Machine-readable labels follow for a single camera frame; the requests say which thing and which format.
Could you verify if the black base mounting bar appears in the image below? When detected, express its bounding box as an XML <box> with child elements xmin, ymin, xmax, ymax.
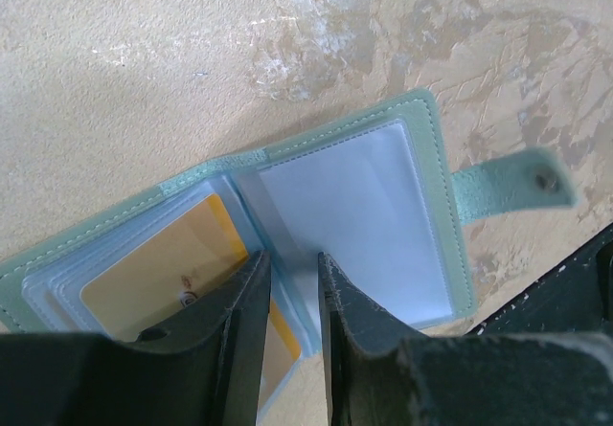
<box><xmin>470</xmin><ymin>226</ymin><xmax>612</xmax><ymax>336</ymax></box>

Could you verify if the sage green card holder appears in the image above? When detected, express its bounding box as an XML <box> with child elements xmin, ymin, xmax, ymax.
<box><xmin>1</xmin><ymin>89</ymin><xmax>577</xmax><ymax>415</ymax></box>

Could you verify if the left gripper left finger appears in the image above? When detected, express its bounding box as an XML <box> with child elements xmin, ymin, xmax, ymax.
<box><xmin>1</xmin><ymin>251</ymin><xmax>271</xmax><ymax>425</ymax></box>

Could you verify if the gold credit card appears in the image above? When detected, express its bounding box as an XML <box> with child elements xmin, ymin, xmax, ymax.
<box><xmin>79</xmin><ymin>193</ymin><xmax>303</xmax><ymax>401</ymax></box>

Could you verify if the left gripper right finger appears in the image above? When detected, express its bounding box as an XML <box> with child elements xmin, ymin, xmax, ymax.
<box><xmin>318</xmin><ymin>254</ymin><xmax>612</xmax><ymax>425</ymax></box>

